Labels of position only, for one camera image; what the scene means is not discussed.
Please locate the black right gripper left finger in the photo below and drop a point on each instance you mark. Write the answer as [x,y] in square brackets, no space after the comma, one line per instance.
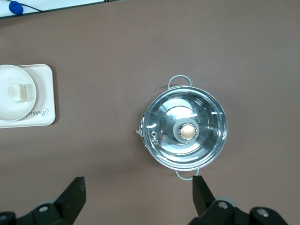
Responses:
[70,199]

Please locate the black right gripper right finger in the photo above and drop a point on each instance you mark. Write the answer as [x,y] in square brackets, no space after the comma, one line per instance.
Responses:
[206,204]

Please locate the round cream plate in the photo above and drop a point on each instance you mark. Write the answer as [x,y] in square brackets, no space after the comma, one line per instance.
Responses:
[9,110]

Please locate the cream rabbit print tray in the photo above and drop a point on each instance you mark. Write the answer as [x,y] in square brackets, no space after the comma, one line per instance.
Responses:
[48,93]

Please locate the steel electric pot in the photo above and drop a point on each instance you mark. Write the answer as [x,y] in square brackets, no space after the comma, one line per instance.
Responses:
[150,150]

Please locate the glass pot lid with knob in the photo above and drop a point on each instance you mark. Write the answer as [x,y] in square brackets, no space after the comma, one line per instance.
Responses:
[201,112]

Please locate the brown table cover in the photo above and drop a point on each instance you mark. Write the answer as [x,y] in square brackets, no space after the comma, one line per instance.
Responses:
[117,70]

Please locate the blue round object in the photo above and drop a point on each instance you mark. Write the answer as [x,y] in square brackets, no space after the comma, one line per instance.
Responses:
[16,7]

